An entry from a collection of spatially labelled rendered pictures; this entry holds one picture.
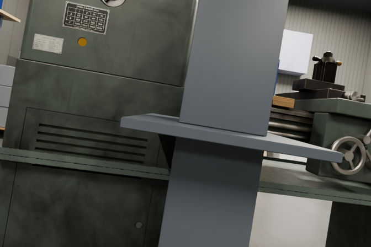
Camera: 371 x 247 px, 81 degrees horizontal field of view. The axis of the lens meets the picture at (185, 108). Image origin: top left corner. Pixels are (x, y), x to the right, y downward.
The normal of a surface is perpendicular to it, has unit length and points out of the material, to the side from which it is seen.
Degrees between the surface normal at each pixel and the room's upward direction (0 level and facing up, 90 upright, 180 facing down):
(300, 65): 90
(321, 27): 90
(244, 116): 90
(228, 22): 90
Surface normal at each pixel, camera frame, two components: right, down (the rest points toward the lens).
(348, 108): 0.11, 0.01
